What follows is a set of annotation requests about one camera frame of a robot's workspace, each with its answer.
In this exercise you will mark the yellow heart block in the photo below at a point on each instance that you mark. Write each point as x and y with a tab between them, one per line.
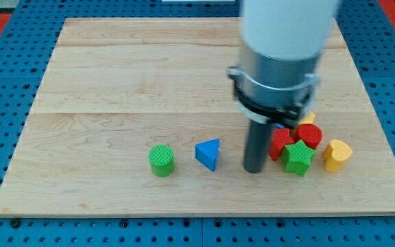
336	155

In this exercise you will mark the red star block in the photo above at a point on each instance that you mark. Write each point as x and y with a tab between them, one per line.
280	138

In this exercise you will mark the red cylinder block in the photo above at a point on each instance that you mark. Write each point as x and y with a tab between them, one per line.
310	134

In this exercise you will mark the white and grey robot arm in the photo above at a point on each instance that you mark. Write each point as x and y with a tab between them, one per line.
274	80

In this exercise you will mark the green star block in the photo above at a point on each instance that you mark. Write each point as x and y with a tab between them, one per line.
297	158

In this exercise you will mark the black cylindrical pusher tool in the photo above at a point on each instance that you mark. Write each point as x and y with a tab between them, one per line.
257	146

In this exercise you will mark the blue triangle block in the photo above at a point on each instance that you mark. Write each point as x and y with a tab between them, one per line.
207	153

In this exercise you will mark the light wooden board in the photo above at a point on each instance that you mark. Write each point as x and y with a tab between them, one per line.
115	88

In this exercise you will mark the small blue block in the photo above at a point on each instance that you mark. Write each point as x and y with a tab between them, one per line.
277	125

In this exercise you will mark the yellow block behind arm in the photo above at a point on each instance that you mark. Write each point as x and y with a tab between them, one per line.
307	119

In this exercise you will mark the green cylinder block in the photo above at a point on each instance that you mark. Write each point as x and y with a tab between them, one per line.
161	159

